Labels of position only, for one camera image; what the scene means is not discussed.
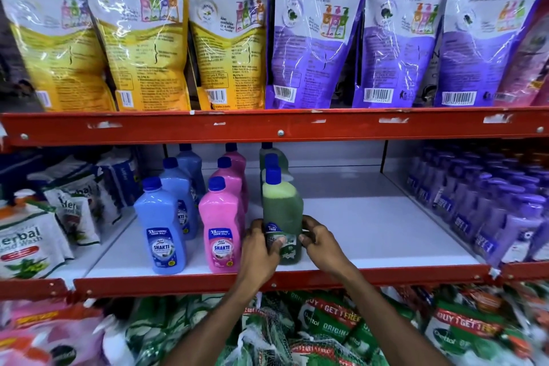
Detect pink refill pouch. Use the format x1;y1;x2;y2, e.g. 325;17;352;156
493;0;549;107

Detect pile of green refill pouches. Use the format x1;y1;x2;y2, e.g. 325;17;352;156
124;283;549;366

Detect pink cleaner bottle blue cap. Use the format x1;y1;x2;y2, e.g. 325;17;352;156
223;143;248;174
198;176;245;275
210;157;249;218

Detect blue and white pouch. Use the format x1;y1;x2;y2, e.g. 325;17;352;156
96;149;141;208

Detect person's left forearm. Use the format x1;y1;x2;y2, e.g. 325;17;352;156
162;278;277;366

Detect green cleaner bottle blue cap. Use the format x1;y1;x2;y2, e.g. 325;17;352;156
262;166;304;266
259;142;286;172
262;153;295;184

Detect rows of purple bottles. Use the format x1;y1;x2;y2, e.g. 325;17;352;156
402;144;549;268

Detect white shelf board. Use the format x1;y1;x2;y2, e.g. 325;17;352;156
53;164;482;280

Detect person's right hand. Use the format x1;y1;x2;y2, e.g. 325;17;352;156
299;215;360;283

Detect person's left hand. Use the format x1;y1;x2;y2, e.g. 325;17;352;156
237;218;287;292

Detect white green hand wash pouch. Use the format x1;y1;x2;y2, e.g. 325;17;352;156
0;206;75;281
43;183;102;247
60;163;122;226

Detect purple and white refill pouch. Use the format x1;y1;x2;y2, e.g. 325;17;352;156
352;0;460;109
433;0;549;108
264;0;375;110

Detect pink refill pouches pile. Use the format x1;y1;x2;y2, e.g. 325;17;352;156
0;298;129;366

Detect person's right forearm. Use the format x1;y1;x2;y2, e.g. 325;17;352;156
339;269;453;366

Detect yellow and white refill pouch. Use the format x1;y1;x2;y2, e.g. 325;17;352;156
0;0;117;113
75;0;192;112
180;0;269;112

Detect red metal shelf beam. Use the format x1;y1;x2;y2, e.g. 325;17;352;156
0;106;549;153
0;261;549;301

